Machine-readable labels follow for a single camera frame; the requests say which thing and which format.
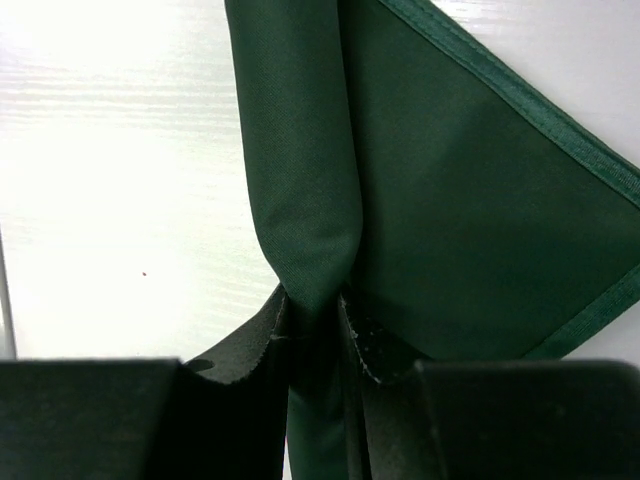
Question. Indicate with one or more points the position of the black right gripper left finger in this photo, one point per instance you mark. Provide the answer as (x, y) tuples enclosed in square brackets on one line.
[(221, 415)]

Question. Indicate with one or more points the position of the green cloth napkin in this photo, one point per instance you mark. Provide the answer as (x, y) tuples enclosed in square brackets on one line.
[(389, 151)]

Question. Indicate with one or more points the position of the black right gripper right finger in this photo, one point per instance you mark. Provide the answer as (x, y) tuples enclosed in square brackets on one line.
[(409, 417)]

